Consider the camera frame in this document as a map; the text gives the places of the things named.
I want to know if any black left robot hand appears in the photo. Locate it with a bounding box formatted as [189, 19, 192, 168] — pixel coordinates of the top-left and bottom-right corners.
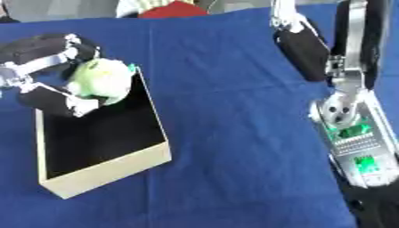
[0, 33, 103, 118]

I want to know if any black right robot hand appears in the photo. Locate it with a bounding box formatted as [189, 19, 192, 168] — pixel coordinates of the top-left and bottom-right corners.
[268, 0, 393, 91]

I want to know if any green and white soft toy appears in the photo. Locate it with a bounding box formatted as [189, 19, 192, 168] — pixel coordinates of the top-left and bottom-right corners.
[65, 58, 139, 106]

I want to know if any tan cardboard box black inside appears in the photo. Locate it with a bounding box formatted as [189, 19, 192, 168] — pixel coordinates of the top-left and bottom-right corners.
[34, 66, 174, 200]

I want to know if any white striped cloth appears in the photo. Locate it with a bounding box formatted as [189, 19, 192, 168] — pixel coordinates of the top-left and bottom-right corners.
[113, 0, 175, 18]

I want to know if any red bag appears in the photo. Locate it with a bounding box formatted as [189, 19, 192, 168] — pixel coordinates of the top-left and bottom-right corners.
[137, 1, 211, 19]

